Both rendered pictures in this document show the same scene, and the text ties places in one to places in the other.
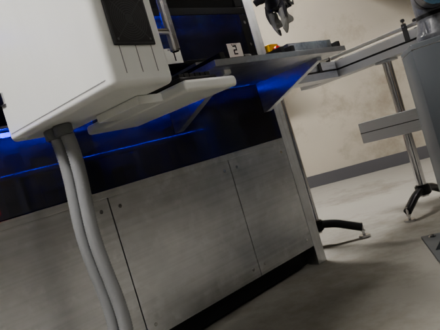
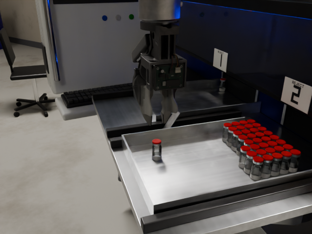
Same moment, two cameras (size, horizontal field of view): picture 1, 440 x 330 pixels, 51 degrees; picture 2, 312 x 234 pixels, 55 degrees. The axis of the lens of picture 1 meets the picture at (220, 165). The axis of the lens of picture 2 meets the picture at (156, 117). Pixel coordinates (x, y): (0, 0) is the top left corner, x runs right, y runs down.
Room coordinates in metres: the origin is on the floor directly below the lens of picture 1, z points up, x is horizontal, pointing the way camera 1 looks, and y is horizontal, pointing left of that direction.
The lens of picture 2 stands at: (1.96, -0.90, 1.25)
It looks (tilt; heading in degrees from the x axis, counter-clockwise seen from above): 24 degrees down; 113
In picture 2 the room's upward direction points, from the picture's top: straight up
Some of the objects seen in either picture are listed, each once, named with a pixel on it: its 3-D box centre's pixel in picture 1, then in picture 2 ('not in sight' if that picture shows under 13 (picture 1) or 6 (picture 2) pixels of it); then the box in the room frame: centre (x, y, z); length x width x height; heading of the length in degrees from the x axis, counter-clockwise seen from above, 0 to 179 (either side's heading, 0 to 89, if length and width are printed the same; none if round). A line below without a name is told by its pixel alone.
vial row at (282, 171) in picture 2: not in sight; (261, 145); (1.95, -0.25, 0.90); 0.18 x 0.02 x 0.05; 130
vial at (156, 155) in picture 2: not in sight; (156, 150); (1.74, -0.37, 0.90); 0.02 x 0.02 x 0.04
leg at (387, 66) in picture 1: (405, 128); not in sight; (2.52, -1.02, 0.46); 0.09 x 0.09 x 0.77; 41
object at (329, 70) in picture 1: (289, 72); not in sight; (2.49, -0.50, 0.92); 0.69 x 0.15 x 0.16; 131
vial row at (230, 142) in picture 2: not in sight; (244, 147); (1.92, -0.28, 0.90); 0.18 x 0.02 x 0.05; 130
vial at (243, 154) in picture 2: not in sight; (244, 157); (1.92, -0.32, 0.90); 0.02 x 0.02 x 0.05
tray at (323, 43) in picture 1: (277, 61); (209, 157); (1.85, -0.34, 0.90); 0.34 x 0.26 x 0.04; 40
